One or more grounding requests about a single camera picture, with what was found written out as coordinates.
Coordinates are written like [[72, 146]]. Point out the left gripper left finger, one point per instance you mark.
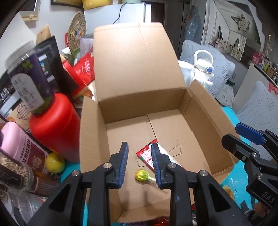
[[115, 178]]

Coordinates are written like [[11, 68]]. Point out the open cardboard box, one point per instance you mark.
[[142, 97]]

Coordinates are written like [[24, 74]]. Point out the teal bubble mat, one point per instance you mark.
[[236, 181]]

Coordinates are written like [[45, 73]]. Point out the green yellow fruit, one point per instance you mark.
[[55, 163]]

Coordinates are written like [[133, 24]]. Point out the pink bottle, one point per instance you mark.
[[20, 146]]

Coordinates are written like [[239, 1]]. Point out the red plastic canister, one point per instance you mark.
[[58, 128]]

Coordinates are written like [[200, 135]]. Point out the red green snack packet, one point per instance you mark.
[[145, 154]]

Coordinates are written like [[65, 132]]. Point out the dark purple label jar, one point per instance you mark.
[[28, 78]]

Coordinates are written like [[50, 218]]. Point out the black stand-up pouch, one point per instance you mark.
[[57, 77]]

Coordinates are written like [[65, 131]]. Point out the white foam board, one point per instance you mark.
[[15, 34]]

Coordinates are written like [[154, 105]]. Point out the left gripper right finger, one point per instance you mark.
[[168, 175]]

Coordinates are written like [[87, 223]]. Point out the grey covered chair near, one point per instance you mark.
[[260, 111]]

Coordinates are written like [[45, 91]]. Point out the yellow pot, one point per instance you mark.
[[90, 4]]

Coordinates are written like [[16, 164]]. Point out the yellow lollipop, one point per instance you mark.
[[143, 176]]

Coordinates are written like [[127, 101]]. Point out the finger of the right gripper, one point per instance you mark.
[[238, 148], [250, 134]]

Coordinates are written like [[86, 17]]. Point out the white mini fridge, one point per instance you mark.
[[120, 13]]

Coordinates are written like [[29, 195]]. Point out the woven round fan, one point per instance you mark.
[[77, 29]]

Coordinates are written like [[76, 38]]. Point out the white cartoon kettle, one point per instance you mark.
[[203, 67]]

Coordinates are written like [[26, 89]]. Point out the packaged yellow waffle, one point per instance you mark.
[[229, 191]]

